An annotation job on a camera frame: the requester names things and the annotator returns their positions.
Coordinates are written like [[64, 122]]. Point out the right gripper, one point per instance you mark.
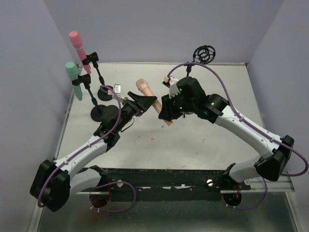
[[167, 106]]

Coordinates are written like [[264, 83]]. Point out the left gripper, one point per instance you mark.
[[133, 106]]

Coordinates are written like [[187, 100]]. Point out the black round-base mic stand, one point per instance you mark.
[[93, 58]]

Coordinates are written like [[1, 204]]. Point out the teal toy microphone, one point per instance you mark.
[[72, 73]]

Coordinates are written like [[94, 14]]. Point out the pink toy microphone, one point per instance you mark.
[[77, 43]]

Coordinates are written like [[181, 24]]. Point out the black tripod mic stand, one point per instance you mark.
[[189, 68]]

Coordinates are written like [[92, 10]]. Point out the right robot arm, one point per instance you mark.
[[186, 96]]

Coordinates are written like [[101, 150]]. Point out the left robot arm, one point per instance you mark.
[[103, 139]]

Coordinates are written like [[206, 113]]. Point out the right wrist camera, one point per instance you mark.
[[171, 83]]

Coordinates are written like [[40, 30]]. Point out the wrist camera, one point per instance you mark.
[[117, 93], [171, 83]]

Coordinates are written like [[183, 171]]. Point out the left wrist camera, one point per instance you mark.
[[117, 93]]

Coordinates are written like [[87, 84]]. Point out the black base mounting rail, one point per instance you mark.
[[151, 185]]

